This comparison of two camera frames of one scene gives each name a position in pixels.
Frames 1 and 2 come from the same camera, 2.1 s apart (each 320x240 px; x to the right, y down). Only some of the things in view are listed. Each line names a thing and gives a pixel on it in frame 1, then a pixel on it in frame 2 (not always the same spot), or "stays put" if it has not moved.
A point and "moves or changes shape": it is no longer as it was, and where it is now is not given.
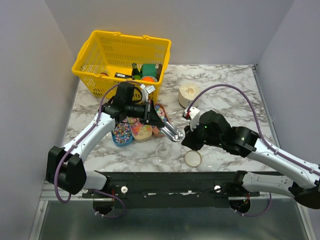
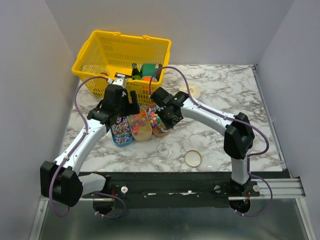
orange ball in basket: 149,78 stays put
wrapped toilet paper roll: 187,93 stays put
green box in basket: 149,70 stays put
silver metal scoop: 172,132 moves or changes shape
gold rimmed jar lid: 193,158 stays put
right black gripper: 190,139 -> 169,124
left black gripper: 150,114 -> 132,108
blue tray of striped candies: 122,135 stays put
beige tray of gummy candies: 141,133 stays put
